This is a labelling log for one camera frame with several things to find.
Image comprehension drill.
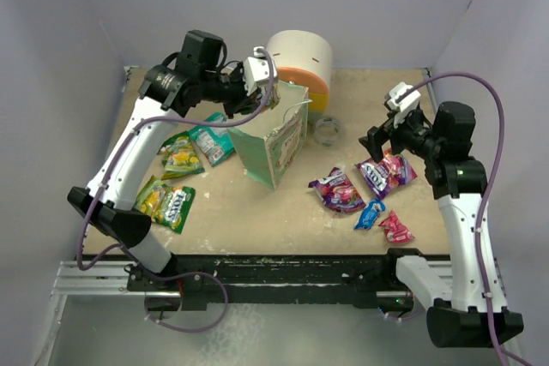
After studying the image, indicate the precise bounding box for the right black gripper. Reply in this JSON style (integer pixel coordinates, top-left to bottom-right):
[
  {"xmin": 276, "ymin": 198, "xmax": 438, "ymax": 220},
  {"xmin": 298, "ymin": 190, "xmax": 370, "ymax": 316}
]
[{"xmin": 360, "ymin": 105, "xmax": 443, "ymax": 163}]

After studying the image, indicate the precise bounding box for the purple Foxs candy bag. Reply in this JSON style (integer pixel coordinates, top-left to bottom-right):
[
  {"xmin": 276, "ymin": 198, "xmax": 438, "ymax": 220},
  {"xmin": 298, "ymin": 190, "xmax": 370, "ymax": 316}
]
[{"xmin": 355, "ymin": 149, "xmax": 417, "ymax": 201}]

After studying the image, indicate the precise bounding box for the green Fresh paper bag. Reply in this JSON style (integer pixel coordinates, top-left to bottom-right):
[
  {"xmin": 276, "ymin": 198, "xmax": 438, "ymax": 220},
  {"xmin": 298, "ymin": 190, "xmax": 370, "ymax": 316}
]
[{"xmin": 228, "ymin": 81, "xmax": 310, "ymax": 189}]

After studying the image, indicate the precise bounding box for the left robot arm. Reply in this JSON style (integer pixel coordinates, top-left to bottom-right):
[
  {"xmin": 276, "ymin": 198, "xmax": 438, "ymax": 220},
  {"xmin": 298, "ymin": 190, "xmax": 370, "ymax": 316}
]
[{"xmin": 67, "ymin": 30, "xmax": 278, "ymax": 291}]

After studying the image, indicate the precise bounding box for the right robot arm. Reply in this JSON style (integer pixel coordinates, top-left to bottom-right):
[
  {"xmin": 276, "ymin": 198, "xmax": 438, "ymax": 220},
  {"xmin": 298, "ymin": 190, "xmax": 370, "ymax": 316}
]
[{"xmin": 359, "ymin": 102, "xmax": 524, "ymax": 348}]

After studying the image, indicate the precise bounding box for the purple berry candy bag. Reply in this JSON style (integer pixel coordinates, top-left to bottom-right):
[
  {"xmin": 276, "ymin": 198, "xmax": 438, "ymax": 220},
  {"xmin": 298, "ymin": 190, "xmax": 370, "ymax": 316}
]
[{"xmin": 308, "ymin": 167, "xmax": 365, "ymax": 213}]

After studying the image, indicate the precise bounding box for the green yellow candy bag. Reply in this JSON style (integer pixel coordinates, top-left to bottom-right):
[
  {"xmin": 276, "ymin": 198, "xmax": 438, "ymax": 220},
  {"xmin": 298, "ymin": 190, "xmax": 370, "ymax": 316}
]
[{"xmin": 158, "ymin": 131, "xmax": 205, "ymax": 180}]

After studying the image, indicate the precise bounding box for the large green Foxs bag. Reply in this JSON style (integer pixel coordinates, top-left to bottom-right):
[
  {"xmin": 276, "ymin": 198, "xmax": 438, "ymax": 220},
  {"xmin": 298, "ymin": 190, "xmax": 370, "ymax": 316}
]
[{"xmin": 134, "ymin": 176, "xmax": 196, "ymax": 234}]

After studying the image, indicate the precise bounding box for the clear tape roll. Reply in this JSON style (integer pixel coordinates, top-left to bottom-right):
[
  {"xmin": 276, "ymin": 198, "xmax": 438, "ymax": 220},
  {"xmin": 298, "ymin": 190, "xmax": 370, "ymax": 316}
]
[{"xmin": 312, "ymin": 117, "xmax": 341, "ymax": 147}]

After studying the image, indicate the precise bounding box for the teal snack packet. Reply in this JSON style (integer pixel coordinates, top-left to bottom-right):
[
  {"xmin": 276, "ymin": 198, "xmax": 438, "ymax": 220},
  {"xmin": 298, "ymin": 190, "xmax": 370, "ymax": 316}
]
[{"xmin": 189, "ymin": 126, "xmax": 234, "ymax": 166}]

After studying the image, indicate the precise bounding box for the pastel mini drawer cabinet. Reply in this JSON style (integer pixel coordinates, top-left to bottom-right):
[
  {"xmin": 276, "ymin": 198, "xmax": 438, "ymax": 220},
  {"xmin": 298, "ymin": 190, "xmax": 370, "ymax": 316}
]
[{"xmin": 267, "ymin": 30, "xmax": 333, "ymax": 115}]

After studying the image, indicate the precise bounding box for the small blue snack packet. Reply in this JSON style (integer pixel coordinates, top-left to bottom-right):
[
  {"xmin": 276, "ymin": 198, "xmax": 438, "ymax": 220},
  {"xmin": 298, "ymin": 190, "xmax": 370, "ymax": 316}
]
[{"xmin": 353, "ymin": 199, "xmax": 386, "ymax": 230}]

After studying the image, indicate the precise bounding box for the small red snack packet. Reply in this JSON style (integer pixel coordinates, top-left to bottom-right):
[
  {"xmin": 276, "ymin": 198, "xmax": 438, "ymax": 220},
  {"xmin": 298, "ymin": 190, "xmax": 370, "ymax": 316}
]
[{"xmin": 378, "ymin": 211, "xmax": 415, "ymax": 244}]

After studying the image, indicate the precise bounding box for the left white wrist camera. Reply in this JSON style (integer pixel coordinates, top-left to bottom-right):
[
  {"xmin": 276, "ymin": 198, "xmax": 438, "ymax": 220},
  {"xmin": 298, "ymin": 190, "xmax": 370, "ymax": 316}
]
[{"xmin": 243, "ymin": 46, "xmax": 278, "ymax": 96}]

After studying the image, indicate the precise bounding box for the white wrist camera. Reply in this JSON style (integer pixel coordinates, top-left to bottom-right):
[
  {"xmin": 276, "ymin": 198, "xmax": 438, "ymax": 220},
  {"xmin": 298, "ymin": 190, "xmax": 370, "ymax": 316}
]
[
  {"xmin": 243, "ymin": 46, "xmax": 278, "ymax": 96},
  {"xmin": 384, "ymin": 81, "xmax": 421, "ymax": 128}
]

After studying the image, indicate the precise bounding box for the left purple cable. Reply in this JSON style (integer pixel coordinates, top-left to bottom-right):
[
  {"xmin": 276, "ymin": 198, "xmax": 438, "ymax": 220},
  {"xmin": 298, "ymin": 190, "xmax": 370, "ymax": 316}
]
[{"xmin": 75, "ymin": 48, "xmax": 275, "ymax": 272}]

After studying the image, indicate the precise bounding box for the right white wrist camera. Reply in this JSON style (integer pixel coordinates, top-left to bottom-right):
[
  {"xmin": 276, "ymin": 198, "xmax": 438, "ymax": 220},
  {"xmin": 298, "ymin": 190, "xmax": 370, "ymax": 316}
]
[{"xmin": 384, "ymin": 81, "xmax": 421, "ymax": 128}]

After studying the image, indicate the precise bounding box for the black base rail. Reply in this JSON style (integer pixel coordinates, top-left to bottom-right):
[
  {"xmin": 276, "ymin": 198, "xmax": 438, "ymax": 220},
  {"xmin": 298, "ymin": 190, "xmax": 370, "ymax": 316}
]
[{"xmin": 124, "ymin": 250, "xmax": 413, "ymax": 314}]

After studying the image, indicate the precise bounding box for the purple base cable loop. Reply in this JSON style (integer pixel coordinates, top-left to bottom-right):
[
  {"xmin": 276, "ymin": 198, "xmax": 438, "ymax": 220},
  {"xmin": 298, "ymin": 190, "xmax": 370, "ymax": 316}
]
[{"xmin": 143, "ymin": 272, "xmax": 229, "ymax": 333}]

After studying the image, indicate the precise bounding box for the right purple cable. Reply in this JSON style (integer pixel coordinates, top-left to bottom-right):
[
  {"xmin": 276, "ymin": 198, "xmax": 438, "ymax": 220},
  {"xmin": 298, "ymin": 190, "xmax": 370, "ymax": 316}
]
[{"xmin": 398, "ymin": 72, "xmax": 537, "ymax": 366}]

